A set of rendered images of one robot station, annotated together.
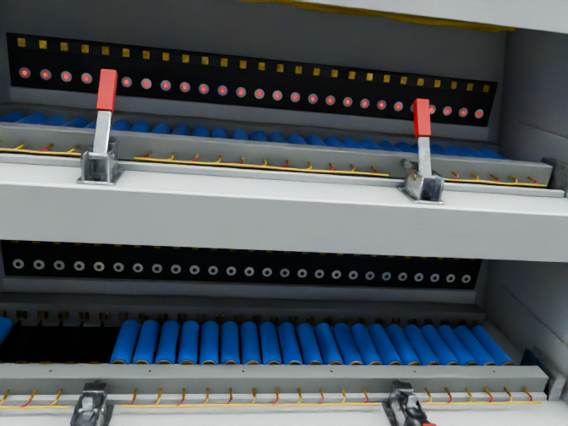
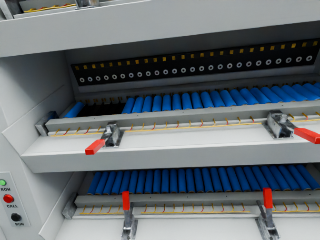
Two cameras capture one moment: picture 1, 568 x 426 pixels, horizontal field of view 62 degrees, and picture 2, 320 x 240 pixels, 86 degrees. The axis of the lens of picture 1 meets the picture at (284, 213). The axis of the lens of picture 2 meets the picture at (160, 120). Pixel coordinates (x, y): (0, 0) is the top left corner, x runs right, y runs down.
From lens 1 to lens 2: 0.16 m
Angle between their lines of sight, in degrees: 20
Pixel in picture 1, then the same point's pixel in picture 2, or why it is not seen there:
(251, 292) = (185, 80)
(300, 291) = (210, 77)
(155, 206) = (118, 15)
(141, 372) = (134, 116)
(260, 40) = not seen: outside the picture
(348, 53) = not seen: outside the picture
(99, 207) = (89, 22)
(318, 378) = (224, 112)
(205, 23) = not seen: outside the picture
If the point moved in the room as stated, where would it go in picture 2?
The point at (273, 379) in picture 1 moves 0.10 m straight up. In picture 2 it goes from (199, 114) to (197, 52)
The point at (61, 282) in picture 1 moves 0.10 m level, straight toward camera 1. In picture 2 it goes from (100, 86) to (94, 89)
